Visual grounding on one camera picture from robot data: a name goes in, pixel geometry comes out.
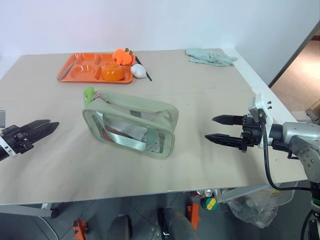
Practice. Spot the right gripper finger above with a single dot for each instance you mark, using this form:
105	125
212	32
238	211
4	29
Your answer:
222	140
226	119

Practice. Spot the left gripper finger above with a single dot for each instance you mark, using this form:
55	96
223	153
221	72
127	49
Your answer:
37	124
42	132

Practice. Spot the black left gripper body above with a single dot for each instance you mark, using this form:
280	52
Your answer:
15	140

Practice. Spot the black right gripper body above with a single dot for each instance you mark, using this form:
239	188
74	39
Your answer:
252	132

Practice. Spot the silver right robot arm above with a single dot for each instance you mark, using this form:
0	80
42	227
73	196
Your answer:
300	140

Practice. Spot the green transparent zip pouch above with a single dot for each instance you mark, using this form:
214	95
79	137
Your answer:
140	110

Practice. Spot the grey chopsticks pair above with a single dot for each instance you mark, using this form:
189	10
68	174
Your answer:
66	71

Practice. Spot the pale green crumpled towel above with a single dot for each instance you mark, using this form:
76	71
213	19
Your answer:
210	57

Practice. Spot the green yellow toy block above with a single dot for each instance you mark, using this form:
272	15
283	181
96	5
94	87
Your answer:
209	203

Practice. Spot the brown cardboard box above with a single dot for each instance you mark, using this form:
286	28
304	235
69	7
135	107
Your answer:
314	110

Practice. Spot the orange compartment tray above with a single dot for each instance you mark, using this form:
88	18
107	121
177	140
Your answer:
82	72

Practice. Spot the clear plastic bag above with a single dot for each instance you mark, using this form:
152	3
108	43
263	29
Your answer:
257	207

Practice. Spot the orange clamp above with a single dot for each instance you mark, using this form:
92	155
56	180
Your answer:
79	228
193	215

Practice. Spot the orange translucent bowl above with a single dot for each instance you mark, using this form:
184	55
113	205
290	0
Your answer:
113	73

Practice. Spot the black thin stick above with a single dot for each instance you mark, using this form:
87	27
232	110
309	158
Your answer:
146	73

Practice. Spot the dark rounded shape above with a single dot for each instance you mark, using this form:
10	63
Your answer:
178	225

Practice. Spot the white crumpled lump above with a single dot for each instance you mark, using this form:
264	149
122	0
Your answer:
138	71

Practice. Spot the orange plastic cup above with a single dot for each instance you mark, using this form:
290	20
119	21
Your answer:
122	57

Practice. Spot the black tripod stand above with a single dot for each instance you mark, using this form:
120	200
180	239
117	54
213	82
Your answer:
312	225

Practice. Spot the small brown round pieces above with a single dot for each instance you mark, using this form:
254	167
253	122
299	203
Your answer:
129	51

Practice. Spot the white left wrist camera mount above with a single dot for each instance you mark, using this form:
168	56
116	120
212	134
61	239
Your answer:
2	117

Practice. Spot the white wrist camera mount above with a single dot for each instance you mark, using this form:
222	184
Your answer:
260	103
2	117

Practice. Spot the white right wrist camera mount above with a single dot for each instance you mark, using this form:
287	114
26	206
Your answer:
260	103

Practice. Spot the grey table frame leg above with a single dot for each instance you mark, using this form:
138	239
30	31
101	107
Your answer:
27	210

